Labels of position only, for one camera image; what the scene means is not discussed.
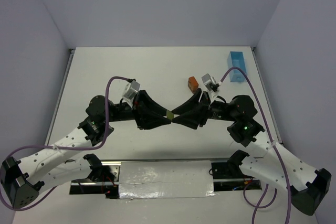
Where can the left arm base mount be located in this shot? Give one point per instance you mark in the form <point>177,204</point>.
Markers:
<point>106,177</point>

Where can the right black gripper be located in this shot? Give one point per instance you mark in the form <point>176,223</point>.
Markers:
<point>205,109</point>

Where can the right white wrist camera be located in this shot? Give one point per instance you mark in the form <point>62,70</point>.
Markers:
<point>212,86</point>

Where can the orange arch block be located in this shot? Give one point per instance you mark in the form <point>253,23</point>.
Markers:
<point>192,84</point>

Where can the blue plastic box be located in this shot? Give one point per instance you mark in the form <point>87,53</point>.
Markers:
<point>236,59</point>

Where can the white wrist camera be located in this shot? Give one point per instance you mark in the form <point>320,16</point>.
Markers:
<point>130,92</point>
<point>212,86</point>

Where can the green wedge block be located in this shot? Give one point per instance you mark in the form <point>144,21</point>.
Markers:
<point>169,115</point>

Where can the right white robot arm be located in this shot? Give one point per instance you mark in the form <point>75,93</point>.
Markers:
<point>257,156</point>

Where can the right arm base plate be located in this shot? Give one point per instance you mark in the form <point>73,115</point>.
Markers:
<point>227,171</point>

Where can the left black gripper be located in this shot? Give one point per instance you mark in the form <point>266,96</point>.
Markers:
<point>138,109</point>

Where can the silver tape sheet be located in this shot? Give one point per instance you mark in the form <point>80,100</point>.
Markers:
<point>176,179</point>

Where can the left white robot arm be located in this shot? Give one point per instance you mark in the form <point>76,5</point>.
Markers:
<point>25,179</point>

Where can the aluminium mounting rail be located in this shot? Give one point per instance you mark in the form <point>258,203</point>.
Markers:
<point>119,163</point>

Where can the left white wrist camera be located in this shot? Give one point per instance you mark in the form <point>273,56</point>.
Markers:
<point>130,92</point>

